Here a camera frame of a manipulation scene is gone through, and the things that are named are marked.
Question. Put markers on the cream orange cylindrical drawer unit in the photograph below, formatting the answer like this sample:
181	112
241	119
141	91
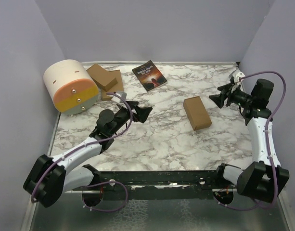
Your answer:
70	87

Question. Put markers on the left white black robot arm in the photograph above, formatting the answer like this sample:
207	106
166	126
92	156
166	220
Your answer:
50	177

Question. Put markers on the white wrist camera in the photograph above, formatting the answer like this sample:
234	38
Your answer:
119	94
235	78

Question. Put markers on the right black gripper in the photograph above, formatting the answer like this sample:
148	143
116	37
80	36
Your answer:
219	99

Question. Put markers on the folded brown cardboard box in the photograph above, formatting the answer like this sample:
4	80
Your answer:
104	79

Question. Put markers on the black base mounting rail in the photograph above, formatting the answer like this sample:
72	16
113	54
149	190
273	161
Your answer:
165	185

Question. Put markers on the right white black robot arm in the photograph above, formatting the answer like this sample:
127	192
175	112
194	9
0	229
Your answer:
264	178

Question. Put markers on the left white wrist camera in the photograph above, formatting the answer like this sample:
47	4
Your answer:
119	94

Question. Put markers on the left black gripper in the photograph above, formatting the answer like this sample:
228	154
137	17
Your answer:
142	112

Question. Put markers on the flat brown cardboard box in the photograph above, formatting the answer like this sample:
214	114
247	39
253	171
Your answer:
117	87

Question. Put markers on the dark paperback book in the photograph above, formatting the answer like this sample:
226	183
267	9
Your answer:
149	76

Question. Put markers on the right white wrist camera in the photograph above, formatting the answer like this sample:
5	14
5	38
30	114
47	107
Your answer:
235	78

